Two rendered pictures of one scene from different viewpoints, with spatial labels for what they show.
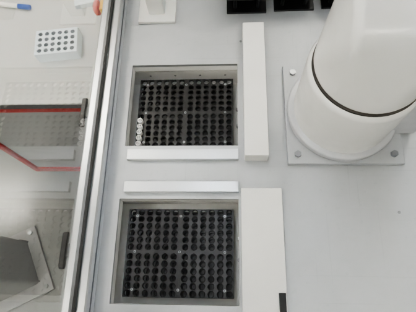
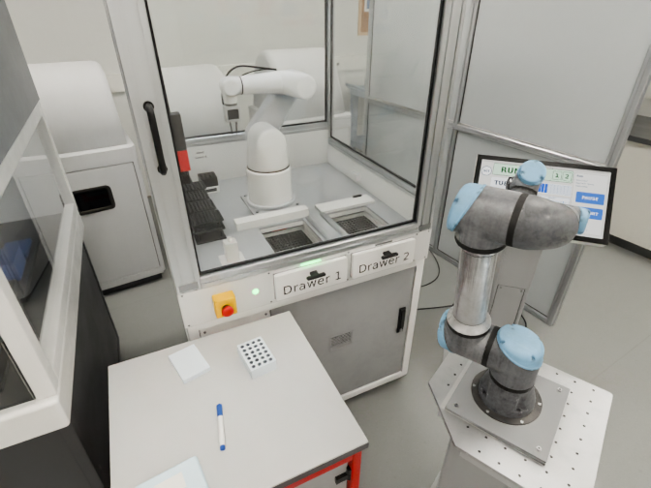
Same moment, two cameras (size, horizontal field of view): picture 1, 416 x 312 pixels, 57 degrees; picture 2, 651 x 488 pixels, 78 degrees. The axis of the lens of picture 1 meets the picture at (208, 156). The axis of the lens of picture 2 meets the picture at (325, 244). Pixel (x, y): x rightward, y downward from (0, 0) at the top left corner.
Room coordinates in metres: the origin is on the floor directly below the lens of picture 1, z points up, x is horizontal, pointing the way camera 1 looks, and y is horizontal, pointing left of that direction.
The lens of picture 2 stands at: (1.10, 1.25, 1.76)
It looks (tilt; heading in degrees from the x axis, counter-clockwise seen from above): 31 degrees down; 234
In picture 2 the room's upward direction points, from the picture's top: straight up
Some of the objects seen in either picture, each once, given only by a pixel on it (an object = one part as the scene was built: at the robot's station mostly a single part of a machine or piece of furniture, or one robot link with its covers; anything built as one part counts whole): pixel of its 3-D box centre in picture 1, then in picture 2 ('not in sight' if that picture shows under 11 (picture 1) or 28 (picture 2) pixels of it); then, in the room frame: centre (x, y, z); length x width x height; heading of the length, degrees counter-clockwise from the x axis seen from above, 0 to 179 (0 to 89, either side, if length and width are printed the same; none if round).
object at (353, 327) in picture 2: not in sight; (285, 299); (0.30, -0.23, 0.40); 1.03 x 0.95 x 0.80; 170
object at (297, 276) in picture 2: not in sight; (312, 277); (0.44, 0.23, 0.87); 0.29 x 0.02 x 0.11; 170
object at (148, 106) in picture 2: not in sight; (156, 140); (0.86, 0.17, 1.45); 0.05 x 0.03 x 0.19; 80
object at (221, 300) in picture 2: not in sight; (225, 304); (0.77, 0.19, 0.88); 0.07 x 0.05 x 0.07; 170
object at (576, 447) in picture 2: not in sight; (507, 416); (0.23, 0.95, 0.70); 0.45 x 0.44 x 0.12; 106
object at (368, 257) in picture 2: not in sight; (384, 258); (0.13, 0.29, 0.87); 0.29 x 0.02 x 0.11; 170
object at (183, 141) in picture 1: (186, 118); not in sight; (0.40, 0.04, 0.87); 0.22 x 0.18 x 0.06; 80
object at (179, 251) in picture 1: (181, 253); not in sight; (0.09, 0.09, 0.87); 0.22 x 0.18 x 0.06; 80
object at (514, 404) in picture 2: not in sight; (509, 383); (0.24, 0.93, 0.83); 0.15 x 0.15 x 0.10
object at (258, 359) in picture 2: not in sight; (256, 356); (0.75, 0.38, 0.78); 0.12 x 0.08 x 0.04; 85
